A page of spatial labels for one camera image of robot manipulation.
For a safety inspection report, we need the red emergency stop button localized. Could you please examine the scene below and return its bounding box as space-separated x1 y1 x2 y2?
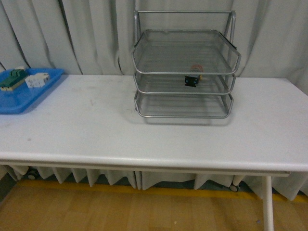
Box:
184 64 204 87

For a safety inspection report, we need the silver mesh tray rack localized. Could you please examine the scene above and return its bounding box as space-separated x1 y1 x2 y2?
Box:
132 11 241 119

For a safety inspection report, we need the white pleated curtain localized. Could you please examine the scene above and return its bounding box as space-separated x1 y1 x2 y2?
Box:
0 0 308 87

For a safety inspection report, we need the table caster wheel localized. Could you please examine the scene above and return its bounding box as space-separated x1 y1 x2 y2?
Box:
229 183 240 192
27 169 39 180

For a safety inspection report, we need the white circuit breaker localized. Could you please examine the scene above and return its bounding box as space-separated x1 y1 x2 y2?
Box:
25 73 50 88

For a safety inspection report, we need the left table caster wheel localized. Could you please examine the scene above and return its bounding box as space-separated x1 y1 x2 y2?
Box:
27 169 39 180

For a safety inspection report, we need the green terminal block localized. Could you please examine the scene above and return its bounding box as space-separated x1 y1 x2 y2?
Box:
0 66 28 91

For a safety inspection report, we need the white table leg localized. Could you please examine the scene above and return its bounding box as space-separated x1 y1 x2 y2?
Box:
262 176 274 231

